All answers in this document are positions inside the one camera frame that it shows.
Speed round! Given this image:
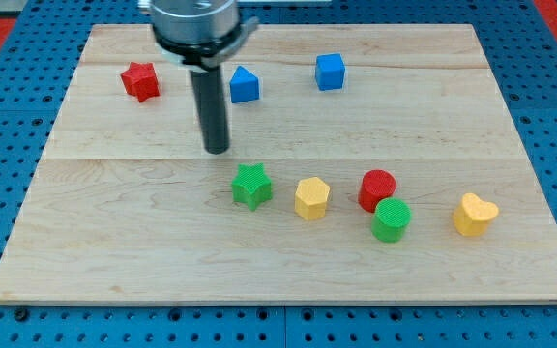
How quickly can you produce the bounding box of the blue triangle block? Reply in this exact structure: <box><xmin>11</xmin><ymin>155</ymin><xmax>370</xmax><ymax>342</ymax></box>
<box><xmin>229</xmin><ymin>66</ymin><xmax>260</xmax><ymax>103</ymax></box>

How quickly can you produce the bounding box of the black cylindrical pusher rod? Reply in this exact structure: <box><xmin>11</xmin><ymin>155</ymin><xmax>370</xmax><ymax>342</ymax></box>
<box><xmin>190</xmin><ymin>66</ymin><xmax>230</xmax><ymax>155</ymax></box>

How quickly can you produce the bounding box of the green cylinder block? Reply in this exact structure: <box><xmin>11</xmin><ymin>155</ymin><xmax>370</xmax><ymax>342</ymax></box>
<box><xmin>370</xmin><ymin>197</ymin><xmax>412</xmax><ymax>243</ymax></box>

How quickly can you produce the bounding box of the red cylinder block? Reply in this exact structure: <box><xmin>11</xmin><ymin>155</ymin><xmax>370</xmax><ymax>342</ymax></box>
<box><xmin>358</xmin><ymin>169</ymin><xmax>396</xmax><ymax>213</ymax></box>

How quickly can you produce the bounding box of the light wooden board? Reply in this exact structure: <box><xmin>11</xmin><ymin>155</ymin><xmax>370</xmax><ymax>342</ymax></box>
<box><xmin>0</xmin><ymin>24</ymin><xmax>557</xmax><ymax>306</ymax></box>

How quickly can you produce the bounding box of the green star block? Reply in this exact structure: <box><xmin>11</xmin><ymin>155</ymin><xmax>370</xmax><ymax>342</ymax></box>
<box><xmin>231</xmin><ymin>163</ymin><xmax>273</xmax><ymax>211</ymax></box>

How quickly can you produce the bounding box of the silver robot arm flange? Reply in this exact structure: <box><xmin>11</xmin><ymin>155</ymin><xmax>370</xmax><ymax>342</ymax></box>
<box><xmin>137</xmin><ymin>0</ymin><xmax>259</xmax><ymax>73</ymax></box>

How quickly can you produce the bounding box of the red star block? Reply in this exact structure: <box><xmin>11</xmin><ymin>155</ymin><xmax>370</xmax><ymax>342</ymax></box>
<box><xmin>120</xmin><ymin>62</ymin><xmax>161</xmax><ymax>102</ymax></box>

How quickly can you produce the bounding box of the yellow heart block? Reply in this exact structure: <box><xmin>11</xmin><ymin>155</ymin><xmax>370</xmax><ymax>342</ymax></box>
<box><xmin>452</xmin><ymin>192</ymin><xmax>500</xmax><ymax>237</ymax></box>

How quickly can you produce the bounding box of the yellow hexagon block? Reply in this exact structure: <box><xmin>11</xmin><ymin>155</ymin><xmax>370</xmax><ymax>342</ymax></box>
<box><xmin>294</xmin><ymin>177</ymin><xmax>330</xmax><ymax>221</ymax></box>

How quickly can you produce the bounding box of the blue cube block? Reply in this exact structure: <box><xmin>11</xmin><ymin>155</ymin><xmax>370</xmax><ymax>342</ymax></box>
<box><xmin>315</xmin><ymin>53</ymin><xmax>345</xmax><ymax>91</ymax></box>

